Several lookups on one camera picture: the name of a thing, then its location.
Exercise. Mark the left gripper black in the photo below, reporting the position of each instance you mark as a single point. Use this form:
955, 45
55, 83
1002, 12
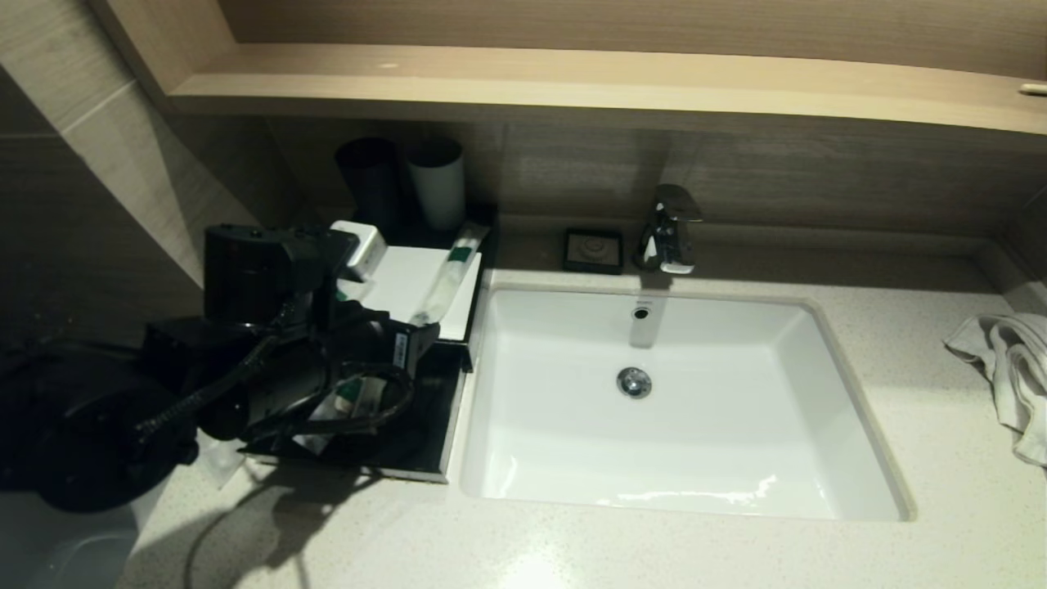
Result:
372, 339

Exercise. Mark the black glossy tray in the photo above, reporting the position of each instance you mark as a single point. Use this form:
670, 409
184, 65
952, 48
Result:
429, 425

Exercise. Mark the black cup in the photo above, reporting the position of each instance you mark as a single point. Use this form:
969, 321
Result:
368, 176

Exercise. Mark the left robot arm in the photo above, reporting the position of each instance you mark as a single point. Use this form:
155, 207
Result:
245, 270

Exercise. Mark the white glossy tray surface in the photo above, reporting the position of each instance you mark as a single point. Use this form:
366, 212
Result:
417, 278

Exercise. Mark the green-label comb packet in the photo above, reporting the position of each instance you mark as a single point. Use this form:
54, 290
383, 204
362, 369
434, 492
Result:
350, 401

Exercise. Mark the pale grey cup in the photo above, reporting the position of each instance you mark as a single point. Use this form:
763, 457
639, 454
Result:
439, 188

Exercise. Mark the clear crumpled plastic packet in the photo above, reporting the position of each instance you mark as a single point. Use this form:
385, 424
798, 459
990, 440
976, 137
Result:
219, 462

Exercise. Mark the black square soap dish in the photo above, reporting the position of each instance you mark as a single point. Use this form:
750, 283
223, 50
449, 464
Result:
592, 250

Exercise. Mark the chrome sink drain stopper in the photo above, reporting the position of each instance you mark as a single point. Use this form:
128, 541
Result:
634, 382

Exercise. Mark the chrome faucet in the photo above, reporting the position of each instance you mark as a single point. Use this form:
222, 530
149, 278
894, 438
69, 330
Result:
667, 237

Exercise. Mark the white ceramic sink basin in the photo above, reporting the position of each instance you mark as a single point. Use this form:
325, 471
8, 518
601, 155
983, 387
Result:
695, 442

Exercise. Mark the grey round bin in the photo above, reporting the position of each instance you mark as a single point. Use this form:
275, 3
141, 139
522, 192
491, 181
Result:
82, 556

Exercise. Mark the light wooden shelf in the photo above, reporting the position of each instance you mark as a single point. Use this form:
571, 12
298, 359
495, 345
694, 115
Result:
654, 86

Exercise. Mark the crumpled white towel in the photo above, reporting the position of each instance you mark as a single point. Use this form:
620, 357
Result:
1018, 368

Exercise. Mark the small white shelf item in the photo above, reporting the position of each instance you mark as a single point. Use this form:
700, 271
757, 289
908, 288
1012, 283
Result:
1032, 90

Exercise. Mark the white plastic device corner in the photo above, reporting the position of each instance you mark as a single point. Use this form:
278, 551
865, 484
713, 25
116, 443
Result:
360, 245

